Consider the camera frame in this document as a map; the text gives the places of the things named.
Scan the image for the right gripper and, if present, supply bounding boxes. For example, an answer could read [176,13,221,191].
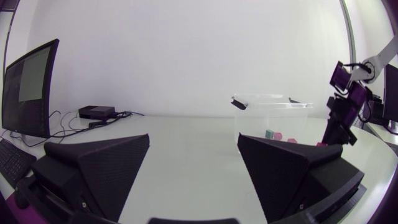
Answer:
[321,96,358,147]

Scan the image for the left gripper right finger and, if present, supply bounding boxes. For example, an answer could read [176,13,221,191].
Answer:
[237,133,365,223]

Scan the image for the clear plastic container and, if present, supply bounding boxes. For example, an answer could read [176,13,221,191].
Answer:
[230,93,314,147]

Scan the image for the black keyboard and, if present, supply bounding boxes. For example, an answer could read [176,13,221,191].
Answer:
[0,138,37,189]

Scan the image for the black power brick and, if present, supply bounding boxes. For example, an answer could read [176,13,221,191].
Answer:
[78,105,116,121]

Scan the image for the thin black cable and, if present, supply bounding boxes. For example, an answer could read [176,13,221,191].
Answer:
[8,110,82,147]

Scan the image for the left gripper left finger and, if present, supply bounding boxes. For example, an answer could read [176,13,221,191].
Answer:
[30,133,150,223]

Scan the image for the dark screen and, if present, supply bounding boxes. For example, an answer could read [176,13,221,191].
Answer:
[382,63,398,135]
[1,38,60,139]

